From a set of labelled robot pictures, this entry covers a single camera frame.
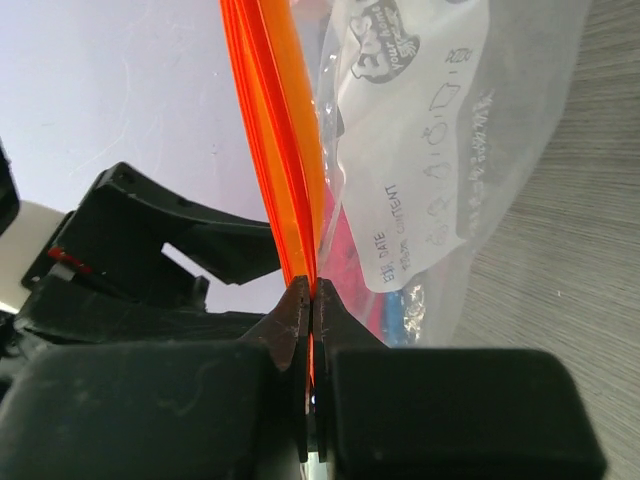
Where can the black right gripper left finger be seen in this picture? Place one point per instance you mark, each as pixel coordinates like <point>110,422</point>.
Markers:
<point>193,409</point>

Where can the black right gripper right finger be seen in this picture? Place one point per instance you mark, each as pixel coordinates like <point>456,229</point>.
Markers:
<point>443,413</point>

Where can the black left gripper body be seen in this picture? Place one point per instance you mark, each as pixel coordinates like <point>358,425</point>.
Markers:
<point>45,294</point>

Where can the blue folded cloth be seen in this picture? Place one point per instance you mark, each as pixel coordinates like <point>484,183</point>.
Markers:
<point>398,318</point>

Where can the clear zip top bag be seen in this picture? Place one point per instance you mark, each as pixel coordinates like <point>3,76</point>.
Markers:
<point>423,120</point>

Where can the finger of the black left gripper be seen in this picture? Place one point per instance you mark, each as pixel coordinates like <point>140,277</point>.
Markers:
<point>125,219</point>

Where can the red folded cloth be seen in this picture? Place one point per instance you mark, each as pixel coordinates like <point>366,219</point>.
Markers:
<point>339,261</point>

